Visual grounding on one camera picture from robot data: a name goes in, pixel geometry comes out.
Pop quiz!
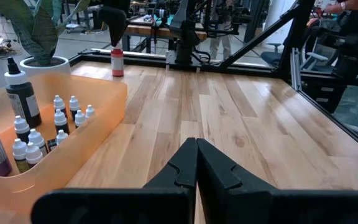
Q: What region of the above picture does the small wheeled cart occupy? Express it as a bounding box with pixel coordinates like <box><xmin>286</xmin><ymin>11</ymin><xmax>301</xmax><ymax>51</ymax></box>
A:
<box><xmin>64</xmin><ymin>21</ymin><xmax>88</xmax><ymax>34</ymax></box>

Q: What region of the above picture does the snake plant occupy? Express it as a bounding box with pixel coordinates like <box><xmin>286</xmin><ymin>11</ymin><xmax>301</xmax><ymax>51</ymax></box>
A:
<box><xmin>0</xmin><ymin>0</ymin><xmax>91</xmax><ymax>67</ymax></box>

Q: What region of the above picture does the small dropper bottle purple label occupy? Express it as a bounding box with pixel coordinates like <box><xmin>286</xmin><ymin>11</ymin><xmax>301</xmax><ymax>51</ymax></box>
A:
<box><xmin>13</xmin><ymin>115</ymin><xmax>31</xmax><ymax>144</ymax></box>

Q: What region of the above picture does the blue office chair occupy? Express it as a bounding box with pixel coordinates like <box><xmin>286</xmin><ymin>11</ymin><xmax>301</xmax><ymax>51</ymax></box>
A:
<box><xmin>260</xmin><ymin>42</ymin><xmax>284</xmax><ymax>66</ymax></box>

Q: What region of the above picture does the person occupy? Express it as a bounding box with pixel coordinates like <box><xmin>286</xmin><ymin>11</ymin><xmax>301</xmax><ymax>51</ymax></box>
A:
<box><xmin>209</xmin><ymin>0</ymin><xmax>234</xmax><ymax>60</ymax></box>
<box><xmin>323</xmin><ymin>0</ymin><xmax>358</xmax><ymax>91</ymax></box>

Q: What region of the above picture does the small dropper bottle orange label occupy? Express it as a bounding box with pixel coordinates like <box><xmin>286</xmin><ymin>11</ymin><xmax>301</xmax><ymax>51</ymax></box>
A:
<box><xmin>28</xmin><ymin>128</ymin><xmax>48</xmax><ymax>157</ymax></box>

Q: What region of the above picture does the black drawer cabinet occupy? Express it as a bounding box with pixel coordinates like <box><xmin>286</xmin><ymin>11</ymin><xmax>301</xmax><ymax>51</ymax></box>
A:
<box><xmin>300</xmin><ymin>70</ymin><xmax>358</xmax><ymax>114</ymax></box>

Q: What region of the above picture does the wooden background workbench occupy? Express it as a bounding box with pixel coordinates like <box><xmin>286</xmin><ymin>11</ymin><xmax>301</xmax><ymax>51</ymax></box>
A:
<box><xmin>122</xmin><ymin>15</ymin><xmax>209</xmax><ymax>54</ymax></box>

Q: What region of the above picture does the small dropper bottle red label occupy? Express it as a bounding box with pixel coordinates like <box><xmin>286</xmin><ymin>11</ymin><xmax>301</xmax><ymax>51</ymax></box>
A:
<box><xmin>53</xmin><ymin>108</ymin><xmax>70</xmax><ymax>135</ymax></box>

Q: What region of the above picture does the small dropper bottle blue label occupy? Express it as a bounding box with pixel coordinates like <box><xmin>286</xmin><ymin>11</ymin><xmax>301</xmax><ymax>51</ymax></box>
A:
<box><xmin>56</xmin><ymin>129</ymin><xmax>69</xmax><ymax>146</ymax></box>

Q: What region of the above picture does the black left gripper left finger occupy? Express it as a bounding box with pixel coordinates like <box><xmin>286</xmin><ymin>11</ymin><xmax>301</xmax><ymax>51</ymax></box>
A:
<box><xmin>31</xmin><ymin>138</ymin><xmax>198</xmax><ymax>224</ymax></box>

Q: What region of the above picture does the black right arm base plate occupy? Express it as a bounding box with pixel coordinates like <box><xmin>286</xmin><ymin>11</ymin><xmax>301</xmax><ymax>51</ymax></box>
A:
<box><xmin>165</xmin><ymin>49</ymin><xmax>213</xmax><ymax>67</ymax></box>

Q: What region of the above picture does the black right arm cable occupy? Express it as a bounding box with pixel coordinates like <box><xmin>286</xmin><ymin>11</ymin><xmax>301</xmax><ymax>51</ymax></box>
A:
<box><xmin>191</xmin><ymin>49</ymin><xmax>213</xmax><ymax>65</ymax></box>

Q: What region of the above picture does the small dropper bottle dark label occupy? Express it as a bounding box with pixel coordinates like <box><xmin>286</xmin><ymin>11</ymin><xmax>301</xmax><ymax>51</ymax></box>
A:
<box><xmin>25</xmin><ymin>142</ymin><xmax>44</xmax><ymax>169</ymax></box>

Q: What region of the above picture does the small dropper bottle red-white label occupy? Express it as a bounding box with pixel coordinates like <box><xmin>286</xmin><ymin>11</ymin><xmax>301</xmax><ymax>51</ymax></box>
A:
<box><xmin>53</xmin><ymin>95</ymin><xmax>68</xmax><ymax>119</ymax></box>

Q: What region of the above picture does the translucent orange plastic bin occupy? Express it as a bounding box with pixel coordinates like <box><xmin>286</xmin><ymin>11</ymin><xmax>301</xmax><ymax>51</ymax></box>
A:
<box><xmin>0</xmin><ymin>72</ymin><xmax>129</xmax><ymax>224</ymax></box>

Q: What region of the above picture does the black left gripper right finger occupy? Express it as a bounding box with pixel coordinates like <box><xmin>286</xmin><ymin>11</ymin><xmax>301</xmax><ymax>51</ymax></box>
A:
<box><xmin>196</xmin><ymin>138</ymin><xmax>358</xmax><ymax>224</ymax></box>

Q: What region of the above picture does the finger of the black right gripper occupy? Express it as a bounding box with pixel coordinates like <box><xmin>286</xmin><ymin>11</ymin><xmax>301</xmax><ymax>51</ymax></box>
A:
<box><xmin>98</xmin><ymin>5</ymin><xmax>127</xmax><ymax>47</ymax></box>

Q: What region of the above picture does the person's hand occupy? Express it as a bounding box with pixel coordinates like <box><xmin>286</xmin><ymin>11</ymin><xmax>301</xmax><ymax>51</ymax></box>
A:
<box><xmin>323</xmin><ymin>2</ymin><xmax>344</xmax><ymax>15</ymax></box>

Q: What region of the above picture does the white plant pot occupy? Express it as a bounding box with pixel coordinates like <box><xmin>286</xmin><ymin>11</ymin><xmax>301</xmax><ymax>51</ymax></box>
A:
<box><xmin>19</xmin><ymin>55</ymin><xmax>72</xmax><ymax>77</ymax></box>

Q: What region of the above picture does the pink squeeze bottle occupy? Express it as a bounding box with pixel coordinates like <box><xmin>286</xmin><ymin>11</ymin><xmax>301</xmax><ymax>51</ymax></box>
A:
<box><xmin>110</xmin><ymin>42</ymin><xmax>125</xmax><ymax>78</ymax></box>

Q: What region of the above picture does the yellow-label dropper bottle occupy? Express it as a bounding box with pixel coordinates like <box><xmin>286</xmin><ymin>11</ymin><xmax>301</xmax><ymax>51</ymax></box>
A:
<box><xmin>74</xmin><ymin>109</ymin><xmax>86</xmax><ymax>128</ymax></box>

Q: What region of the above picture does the small dropper bottle olive label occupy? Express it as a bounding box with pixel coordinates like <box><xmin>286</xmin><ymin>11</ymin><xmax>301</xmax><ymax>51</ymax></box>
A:
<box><xmin>12</xmin><ymin>138</ymin><xmax>30</xmax><ymax>174</ymax></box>

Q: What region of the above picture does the silver metal bracket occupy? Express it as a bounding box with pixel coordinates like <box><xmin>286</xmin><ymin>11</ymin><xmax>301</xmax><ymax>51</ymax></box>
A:
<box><xmin>290</xmin><ymin>47</ymin><xmax>303</xmax><ymax>91</ymax></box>

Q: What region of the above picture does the small dropper bottle dark liquid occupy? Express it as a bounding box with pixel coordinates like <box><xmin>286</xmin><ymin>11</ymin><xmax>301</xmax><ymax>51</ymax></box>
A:
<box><xmin>69</xmin><ymin>95</ymin><xmax>81</xmax><ymax>121</ymax></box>
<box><xmin>85</xmin><ymin>104</ymin><xmax>96</xmax><ymax>121</ymax></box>

